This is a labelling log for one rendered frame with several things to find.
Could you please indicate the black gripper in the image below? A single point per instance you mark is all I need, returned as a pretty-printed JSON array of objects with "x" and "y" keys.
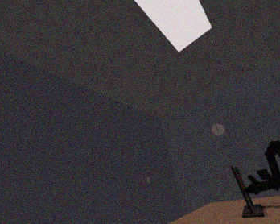
[{"x": 255, "y": 189}]

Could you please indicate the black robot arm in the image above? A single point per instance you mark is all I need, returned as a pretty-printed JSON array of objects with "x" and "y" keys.
[{"x": 273, "y": 181}]

